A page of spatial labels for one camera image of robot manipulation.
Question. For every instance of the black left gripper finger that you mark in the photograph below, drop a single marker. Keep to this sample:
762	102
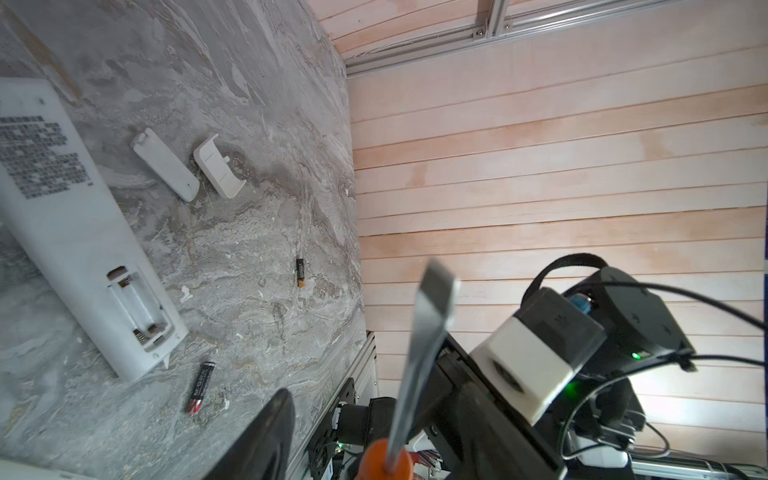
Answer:
262	451

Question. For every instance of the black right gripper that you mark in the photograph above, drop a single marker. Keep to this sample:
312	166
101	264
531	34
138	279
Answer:
476	432

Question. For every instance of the black red AAA battery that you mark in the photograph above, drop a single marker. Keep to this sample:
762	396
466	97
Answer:
200	387

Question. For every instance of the orange handled screwdriver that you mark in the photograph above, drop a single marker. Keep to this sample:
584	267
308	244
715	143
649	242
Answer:
433	314

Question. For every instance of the black gold AAA battery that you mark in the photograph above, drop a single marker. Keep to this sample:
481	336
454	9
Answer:
300	272

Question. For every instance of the short remote battery cover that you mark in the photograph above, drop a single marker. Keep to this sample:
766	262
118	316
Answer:
216	168

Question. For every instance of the long white remote control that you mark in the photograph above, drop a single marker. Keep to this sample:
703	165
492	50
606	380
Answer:
58	207

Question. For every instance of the white battery compartment cover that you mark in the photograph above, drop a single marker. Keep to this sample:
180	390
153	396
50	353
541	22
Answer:
159	157

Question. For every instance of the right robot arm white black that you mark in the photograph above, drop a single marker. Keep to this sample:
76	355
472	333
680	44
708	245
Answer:
592	424

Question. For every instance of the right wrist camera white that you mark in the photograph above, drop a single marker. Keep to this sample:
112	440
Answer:
537	351

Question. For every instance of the horizontal aluminium wall rail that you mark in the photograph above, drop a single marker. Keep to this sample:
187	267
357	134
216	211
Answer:
496	26

